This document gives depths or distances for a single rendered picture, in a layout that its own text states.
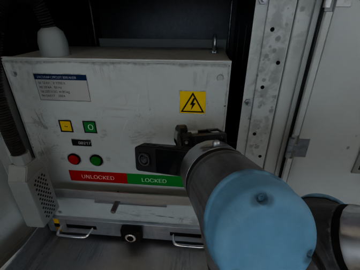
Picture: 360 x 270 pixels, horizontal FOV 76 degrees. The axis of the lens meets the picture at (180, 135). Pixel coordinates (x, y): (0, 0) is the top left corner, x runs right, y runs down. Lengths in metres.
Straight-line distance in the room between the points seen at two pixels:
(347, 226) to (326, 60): 0.30
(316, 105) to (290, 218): 0.37
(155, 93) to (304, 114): 0.32
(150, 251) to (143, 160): 0.43
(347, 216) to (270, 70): 0.30
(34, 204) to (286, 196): 0.56
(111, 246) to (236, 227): 0.65
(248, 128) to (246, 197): 0.37
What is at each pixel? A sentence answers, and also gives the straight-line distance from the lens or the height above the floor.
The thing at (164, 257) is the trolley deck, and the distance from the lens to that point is 0.76.
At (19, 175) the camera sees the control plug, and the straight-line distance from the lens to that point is 0.63.
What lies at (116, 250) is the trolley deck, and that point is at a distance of 0.80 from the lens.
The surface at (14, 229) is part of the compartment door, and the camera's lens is 0.92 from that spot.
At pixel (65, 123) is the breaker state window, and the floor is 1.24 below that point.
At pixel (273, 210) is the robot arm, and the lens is 0.20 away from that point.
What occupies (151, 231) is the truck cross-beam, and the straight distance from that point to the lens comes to 0.75.
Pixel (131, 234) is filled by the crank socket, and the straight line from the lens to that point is 0.74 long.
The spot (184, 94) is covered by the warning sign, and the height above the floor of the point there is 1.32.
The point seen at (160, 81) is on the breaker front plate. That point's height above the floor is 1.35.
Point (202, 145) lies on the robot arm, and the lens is 0.31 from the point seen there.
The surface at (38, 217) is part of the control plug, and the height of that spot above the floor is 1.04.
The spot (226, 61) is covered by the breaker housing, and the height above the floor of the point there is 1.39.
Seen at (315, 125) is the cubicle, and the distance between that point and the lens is 0.57.
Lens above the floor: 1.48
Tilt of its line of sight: 28 degrees down
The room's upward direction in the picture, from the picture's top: straight up
